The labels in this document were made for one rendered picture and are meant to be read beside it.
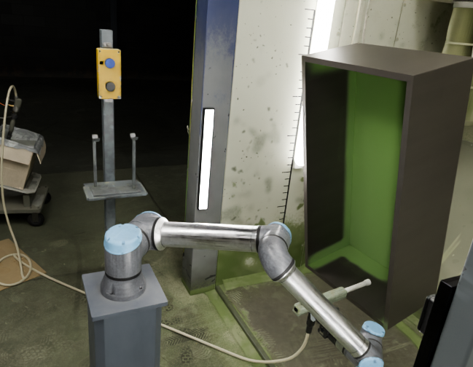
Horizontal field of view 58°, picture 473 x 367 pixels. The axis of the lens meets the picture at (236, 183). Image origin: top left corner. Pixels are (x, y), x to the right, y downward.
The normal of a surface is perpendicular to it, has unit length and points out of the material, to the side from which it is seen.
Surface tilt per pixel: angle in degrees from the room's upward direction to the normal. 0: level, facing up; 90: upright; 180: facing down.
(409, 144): 89
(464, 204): 57
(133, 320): 90
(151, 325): 90
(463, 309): 90
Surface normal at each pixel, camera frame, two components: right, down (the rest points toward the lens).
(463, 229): -0.70, -0.44
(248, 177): 0.43, 0.37
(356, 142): -0.85, 0.31
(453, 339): -0.90, 0.08
